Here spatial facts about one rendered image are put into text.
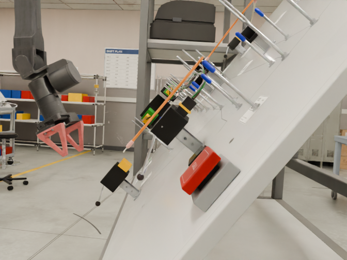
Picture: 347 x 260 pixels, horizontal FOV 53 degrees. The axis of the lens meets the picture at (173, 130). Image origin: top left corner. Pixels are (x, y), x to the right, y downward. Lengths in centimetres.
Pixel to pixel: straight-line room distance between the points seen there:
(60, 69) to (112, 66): 762
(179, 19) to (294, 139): 137
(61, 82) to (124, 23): 774
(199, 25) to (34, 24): 89
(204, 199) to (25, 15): 74
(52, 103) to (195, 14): 94
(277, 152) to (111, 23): 845
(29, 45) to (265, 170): 74
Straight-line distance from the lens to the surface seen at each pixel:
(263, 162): 33
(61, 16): 921
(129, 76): 839
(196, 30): 166
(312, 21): 63
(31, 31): 96
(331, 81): 35
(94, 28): 883
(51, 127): 87
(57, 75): 91
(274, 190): 157
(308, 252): 106
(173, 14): 167
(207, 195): 36
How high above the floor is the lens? 118
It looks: 4 degrees down
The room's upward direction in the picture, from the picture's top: 3 degrees clockwise
